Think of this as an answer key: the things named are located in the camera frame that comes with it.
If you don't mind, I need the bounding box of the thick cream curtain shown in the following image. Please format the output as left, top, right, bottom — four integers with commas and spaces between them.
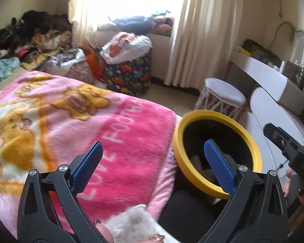
165, 0, 244, 89

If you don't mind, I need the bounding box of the orange bag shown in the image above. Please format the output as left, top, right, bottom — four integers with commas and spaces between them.
81, 46, 105, 83

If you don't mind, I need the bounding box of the white plastic bag of clothes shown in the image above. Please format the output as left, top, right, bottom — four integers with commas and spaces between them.
100, 32, 152, 65

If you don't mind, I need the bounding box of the sheer cream curtain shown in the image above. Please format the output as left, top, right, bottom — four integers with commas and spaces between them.
67, 0, 112, 33

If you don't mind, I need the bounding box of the pink cartoon printed blanket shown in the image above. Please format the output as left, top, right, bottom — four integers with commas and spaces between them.
0, 71, 178, 236

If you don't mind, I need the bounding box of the white drawer cabinet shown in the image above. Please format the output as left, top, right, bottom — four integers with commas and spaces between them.
239, 87, 304, 180

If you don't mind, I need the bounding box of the white fluffy garment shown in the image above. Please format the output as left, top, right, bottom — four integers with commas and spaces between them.
108, 204, 174, 243

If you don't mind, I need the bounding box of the pink floral bag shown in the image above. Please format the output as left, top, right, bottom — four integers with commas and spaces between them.
66, 61, 95, 85

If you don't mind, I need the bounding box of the white vanity desk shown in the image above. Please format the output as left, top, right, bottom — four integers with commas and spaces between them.
229, 49, 304, 115

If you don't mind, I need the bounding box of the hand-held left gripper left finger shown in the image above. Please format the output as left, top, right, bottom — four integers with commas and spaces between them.
17, 141, 103, 243

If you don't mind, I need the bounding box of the light blue garment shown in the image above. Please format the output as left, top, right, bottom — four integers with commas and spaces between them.
0, 57, 21, 88

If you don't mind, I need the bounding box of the person's left hand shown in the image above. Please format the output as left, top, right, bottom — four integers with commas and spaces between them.
92, 219, 115, 243

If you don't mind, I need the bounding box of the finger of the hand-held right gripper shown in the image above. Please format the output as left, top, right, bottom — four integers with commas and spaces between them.
277, 127, 293, 142
263, 123, 282, 145

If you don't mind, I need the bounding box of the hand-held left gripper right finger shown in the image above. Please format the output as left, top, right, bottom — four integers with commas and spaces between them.
198, 139, 289, 243

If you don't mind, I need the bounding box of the yellow-rimmed black bin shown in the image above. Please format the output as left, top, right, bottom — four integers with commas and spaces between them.
174, 110, 262, 200

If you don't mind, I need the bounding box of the white round wire stool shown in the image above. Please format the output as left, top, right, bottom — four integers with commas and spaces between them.
195, 78, 247, 122

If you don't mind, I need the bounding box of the dinosaur print laundry bag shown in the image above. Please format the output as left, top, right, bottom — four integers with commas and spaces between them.
103, 47, 152, 97

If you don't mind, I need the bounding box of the person's right hand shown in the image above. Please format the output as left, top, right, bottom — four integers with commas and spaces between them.
281, 168, 304, 208

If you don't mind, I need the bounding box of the clear acrylic organizer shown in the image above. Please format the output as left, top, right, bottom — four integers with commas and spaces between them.
285, 60, 304, 84

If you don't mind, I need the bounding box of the pile of mixed clothes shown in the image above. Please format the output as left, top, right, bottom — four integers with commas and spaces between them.
0, 10, 74, 69

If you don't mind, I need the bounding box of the yellow box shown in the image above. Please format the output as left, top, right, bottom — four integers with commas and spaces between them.
234, 47, 251, 56

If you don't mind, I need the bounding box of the dark patterned bedding heap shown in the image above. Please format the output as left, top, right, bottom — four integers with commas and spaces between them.
97, 10, 175, 37

